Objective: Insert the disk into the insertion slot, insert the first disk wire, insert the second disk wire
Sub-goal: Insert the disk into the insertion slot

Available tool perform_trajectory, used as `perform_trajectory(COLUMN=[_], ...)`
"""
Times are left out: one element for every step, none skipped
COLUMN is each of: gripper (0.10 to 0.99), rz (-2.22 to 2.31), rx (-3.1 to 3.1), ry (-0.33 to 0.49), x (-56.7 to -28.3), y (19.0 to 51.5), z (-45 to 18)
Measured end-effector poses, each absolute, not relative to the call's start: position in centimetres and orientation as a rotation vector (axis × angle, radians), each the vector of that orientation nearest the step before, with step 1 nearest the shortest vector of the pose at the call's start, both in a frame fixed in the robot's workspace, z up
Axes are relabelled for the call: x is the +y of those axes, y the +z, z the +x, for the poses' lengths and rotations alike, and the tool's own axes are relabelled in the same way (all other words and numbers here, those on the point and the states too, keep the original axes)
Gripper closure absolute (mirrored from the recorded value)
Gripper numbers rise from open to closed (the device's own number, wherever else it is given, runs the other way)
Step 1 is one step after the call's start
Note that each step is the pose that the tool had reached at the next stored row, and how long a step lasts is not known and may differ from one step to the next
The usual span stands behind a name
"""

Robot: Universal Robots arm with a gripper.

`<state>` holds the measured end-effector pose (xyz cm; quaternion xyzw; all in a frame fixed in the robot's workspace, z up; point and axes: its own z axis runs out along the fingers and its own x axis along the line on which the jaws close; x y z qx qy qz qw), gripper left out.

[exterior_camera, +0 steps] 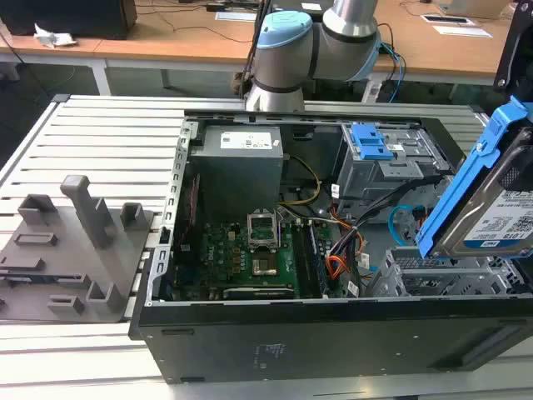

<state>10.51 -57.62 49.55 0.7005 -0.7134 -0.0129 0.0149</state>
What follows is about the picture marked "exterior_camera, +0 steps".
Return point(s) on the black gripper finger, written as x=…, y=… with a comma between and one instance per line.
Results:
x=516, y=162
x=509, y=62

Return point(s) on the hard disk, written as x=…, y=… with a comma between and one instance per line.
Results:
x=470, y=216

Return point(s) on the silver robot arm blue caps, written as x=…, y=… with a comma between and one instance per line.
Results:
x=283, y=54

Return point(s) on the metal disk bay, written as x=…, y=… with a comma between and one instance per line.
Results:
x=441, y=279

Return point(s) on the black RAM slot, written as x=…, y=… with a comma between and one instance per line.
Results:
x=300, y=262

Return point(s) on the white paper sheet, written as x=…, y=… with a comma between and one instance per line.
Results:
x=462, y=31
x=235, y=16

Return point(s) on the grey metal drive cage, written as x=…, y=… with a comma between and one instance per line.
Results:
x=375, y=179

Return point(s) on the blue plastic cage latch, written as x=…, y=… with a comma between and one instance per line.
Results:
x=370, y=143

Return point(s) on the RAM stick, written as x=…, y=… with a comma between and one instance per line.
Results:
x=318, y=258

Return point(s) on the black open PC case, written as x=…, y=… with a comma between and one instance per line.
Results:
x=333, y=346

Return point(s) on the brown shoe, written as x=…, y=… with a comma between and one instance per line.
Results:
x=239, y=83

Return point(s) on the CPU socket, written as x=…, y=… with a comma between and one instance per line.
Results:
x=265, y=266

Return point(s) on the grey power supply unit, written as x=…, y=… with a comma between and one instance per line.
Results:
x=237, y=171

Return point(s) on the green motherboard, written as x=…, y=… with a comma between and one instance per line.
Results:
x=225, y=258

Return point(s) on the wooden desk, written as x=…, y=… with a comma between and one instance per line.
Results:
x=187, y=41

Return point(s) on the black box on desk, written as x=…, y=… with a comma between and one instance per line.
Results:
x=66, y=16

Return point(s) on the crumpled white paper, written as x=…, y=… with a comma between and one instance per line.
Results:
x=52, y=37

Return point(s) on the grey parts rack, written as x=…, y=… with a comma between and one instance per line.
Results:
x=62, y=266

